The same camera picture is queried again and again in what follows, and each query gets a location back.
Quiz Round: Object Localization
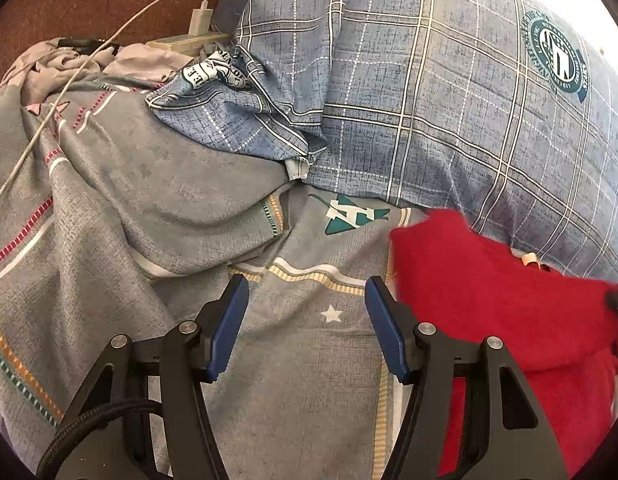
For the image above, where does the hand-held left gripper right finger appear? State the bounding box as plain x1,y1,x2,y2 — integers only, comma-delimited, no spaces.
364,275,570,480

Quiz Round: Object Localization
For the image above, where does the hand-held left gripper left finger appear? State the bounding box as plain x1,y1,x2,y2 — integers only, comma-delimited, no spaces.
36,274,250,480

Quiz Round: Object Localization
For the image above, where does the red knit garment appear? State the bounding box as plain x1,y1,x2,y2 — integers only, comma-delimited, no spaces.
390,208,618,478

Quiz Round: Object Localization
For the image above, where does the grey patterned bed sheet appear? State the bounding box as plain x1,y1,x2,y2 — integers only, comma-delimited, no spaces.
0,77,430,480

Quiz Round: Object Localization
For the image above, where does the blue plaid quilt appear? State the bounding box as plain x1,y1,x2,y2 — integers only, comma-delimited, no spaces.
147,0,618,285

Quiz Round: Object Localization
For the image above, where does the white power strip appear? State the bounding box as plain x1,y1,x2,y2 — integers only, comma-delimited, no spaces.
148,32,234,54

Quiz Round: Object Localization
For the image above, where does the light pink cloth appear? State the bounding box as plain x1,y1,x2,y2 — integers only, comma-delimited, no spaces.
0,37,194,106

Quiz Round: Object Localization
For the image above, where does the white charger plug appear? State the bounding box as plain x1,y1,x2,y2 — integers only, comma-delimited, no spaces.
189,0,214,36

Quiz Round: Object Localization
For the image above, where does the black braided cable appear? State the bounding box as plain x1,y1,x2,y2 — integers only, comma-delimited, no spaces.
35,397,162,480

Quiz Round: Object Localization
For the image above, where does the white charging cable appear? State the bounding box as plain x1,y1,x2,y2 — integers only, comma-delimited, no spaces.
0,0,210,213

